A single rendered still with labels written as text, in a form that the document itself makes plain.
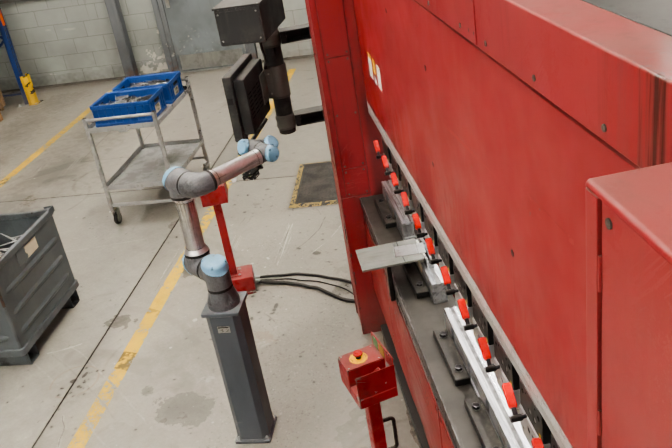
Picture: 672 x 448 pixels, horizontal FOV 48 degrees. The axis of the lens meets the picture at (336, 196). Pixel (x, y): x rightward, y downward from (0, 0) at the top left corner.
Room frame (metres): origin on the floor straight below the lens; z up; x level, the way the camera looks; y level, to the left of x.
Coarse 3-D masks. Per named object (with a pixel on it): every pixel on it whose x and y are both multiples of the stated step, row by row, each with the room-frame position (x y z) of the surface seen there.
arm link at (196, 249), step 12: (180, 168) 3.08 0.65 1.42; (168, 180) 3.04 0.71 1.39; (180, 204) 3.03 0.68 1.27; (192, 204) 3.05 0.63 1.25; (180, 216) 3.04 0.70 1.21; (192, 216) 3.04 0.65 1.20; (192, 228) 3.03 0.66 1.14; (192, 240) 3.03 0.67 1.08; (192, 252) 3.03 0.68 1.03; (204, 252) 3.03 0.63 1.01; (192, 264) 3.01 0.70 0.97
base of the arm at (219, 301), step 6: (228, 288) 2.92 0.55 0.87; (234, 288) 2.97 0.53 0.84; (210, 294) 2.92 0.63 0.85; (216, 294) 2.91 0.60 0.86; (222, 294) 2.91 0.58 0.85; (228, 294) 2.91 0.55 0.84; (234, 294) 2.94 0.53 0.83; (210, 300) 2.93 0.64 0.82; (216, 300) 2.90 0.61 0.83; (222, 300) 2.90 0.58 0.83; (228, 300) 2.91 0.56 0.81; (234, 300) 2.92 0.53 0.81; (210, 306) 2.91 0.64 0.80; (216, 306) 2.89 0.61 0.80; (222, 306) 2.89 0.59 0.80; (228, 306) 2.89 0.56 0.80; (234, 306) 2.91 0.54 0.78
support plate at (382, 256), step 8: (408, 240) 2.85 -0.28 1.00; (368, 248) 2.84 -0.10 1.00; (376, 248) 2.83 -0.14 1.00; (384, 248) 2.82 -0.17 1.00; (392, 248) 2.81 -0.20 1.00; (360, 256) 2.79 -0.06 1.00; (368, 256) 2.78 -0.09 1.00; (376, 256) 2.76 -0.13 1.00; (384, 256) 2.75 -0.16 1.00; (392, 256) 2.74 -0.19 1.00; (400, 256) 2.73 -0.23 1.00; (408, 256) 2.72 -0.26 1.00; (416, 256) 2.71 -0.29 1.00; (360, 264) 2.72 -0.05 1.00; (368, 264) 2.71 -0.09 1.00; (376, 264) 2.70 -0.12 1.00; (384, 264) 2.69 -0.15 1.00; (392, 264) 2.68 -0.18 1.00; (400, 264) 2.68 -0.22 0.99
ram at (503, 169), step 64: (384, 0) 2.76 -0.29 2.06; (384, 64) 2.94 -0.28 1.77; (448, 64) 1.91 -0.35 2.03; (384, 128) 3.16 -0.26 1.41; (448, 128) 1.98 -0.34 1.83; (512, 128) 1.43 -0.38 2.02; (576, 128) 1.12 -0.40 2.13; (448, 192) 2.05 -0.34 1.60; (512, 192) 1.46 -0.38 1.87; (576, 192) 1.13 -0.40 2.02; (512, 256) 1.48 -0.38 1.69; (576, 256) 1.13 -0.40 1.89; (512, 320) 1.51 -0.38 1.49; (576, 320) 1.13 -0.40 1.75; (576, 384) 1.14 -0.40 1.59
